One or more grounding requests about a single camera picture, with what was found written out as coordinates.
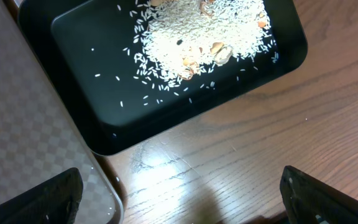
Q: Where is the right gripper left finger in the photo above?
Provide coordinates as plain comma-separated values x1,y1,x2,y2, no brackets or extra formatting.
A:
0,167,83,224

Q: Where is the food scraps pile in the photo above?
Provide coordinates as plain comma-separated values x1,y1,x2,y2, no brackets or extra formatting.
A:
91,0,280,108

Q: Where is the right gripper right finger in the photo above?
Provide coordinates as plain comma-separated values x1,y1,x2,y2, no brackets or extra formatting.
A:
280,166,358,223

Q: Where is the black waste tray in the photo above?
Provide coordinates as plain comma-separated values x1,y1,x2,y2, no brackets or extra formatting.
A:
18,0,308,156

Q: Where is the brown serving tray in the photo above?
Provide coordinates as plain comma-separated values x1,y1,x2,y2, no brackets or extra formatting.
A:
0,1,123,223

